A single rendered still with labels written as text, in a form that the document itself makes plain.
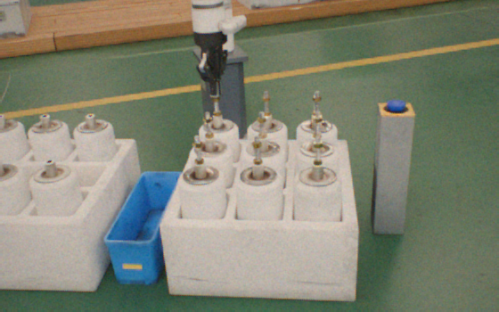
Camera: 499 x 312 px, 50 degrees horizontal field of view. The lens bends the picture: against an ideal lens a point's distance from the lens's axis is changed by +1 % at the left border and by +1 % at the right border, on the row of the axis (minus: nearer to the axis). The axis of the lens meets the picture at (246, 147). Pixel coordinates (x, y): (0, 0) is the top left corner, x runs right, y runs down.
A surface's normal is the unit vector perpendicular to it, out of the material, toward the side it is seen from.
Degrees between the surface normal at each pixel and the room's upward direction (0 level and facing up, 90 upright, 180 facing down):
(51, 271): 90
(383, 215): 90
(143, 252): 92
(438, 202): 0
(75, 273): 90
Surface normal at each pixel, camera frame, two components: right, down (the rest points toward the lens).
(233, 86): 0.29, 0.42
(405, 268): -0.05, -0.89
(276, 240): -0.11, 0.46
